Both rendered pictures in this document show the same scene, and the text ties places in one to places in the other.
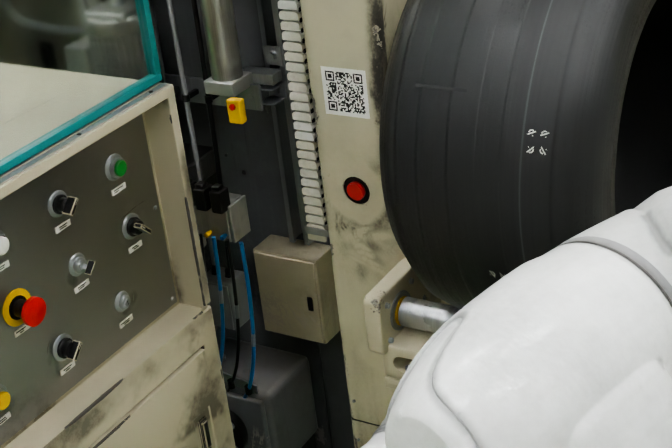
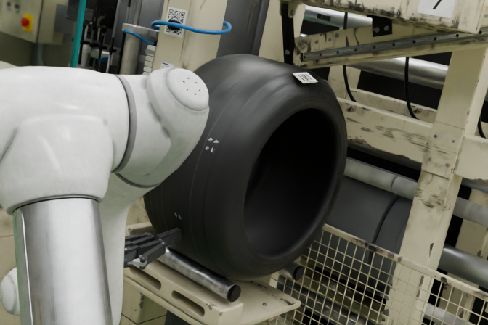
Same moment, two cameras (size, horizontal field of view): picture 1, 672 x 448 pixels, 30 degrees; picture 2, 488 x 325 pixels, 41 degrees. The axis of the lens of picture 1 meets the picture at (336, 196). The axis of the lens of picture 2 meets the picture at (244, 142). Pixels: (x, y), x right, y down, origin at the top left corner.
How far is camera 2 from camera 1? 53 cm
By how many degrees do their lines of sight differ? 15
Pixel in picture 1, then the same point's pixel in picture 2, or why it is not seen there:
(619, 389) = (68, 115)
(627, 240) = (128, 77)
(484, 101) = not seen: hidden behind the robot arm
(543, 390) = (22, 91)
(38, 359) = not seen: outside the picture
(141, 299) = not seen: hidden behind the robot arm
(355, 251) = (138, 210)
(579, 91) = (240, 127)
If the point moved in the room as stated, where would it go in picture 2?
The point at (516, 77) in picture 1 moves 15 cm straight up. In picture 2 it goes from (214, 112) to (226, 48)
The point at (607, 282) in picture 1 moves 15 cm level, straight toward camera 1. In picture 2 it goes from (98, 78) to (17, 83)
